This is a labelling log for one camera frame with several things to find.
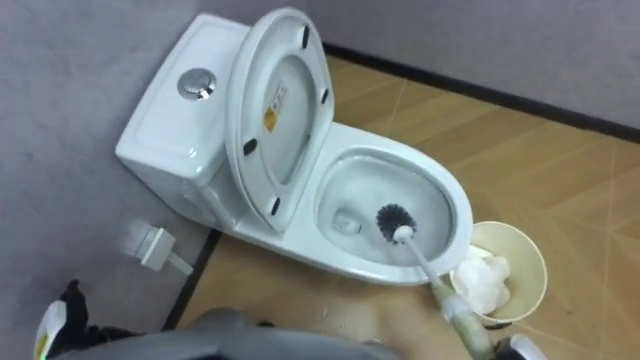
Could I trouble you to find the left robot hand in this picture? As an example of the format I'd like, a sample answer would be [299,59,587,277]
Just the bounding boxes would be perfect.
[32,279,136,360]

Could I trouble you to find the white crumpled tissue paper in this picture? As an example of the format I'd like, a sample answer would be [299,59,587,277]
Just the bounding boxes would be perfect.
[452,244,512,316]

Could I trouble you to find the white ceramic toilet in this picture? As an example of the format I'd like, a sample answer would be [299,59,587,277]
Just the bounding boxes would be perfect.
[114,12,475,287]

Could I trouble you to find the white toilet seat lid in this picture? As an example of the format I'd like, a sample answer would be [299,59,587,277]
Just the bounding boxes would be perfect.
[224,6,335,235]

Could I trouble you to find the robot body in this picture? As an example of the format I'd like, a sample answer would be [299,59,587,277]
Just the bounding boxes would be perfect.
[47,308,406,360]

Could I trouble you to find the cream round waste bin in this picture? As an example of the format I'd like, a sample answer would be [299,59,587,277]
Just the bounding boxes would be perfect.
[448,220,549,324]

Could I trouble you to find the white toilet brush black bristles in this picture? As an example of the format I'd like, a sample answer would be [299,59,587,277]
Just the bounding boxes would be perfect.
[375,203,496,360]

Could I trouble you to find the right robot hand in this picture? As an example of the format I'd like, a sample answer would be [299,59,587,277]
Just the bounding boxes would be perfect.
[492,333,550,360]

